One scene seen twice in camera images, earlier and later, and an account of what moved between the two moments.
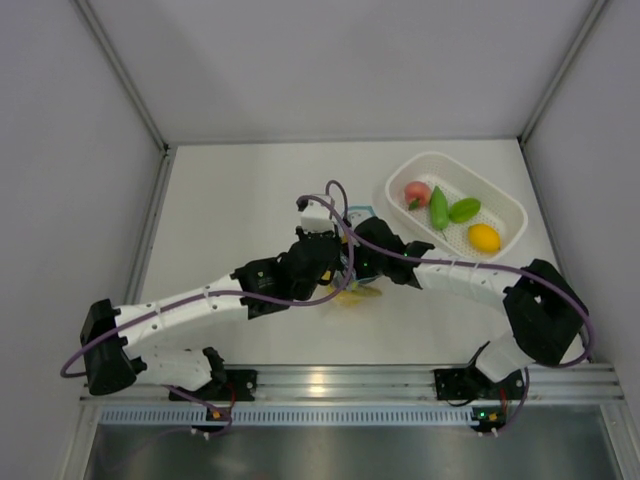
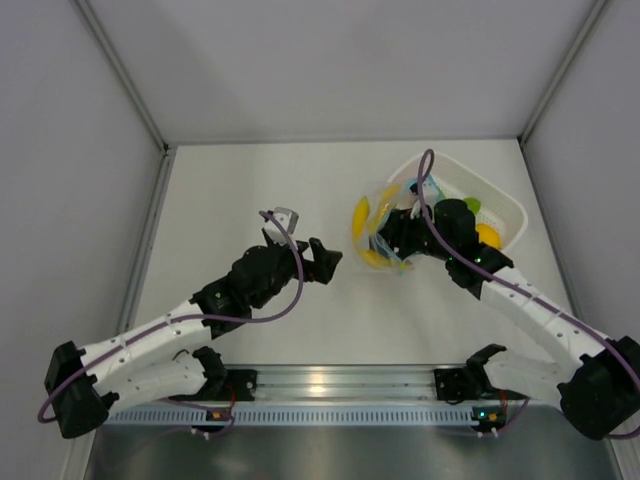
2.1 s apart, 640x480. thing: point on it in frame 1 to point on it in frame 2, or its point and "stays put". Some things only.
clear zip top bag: [346, 276] to [397, 196]
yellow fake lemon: [484, 238] stays put
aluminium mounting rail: [564, 383] stays put
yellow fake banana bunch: [355, 296] to [364, 237]
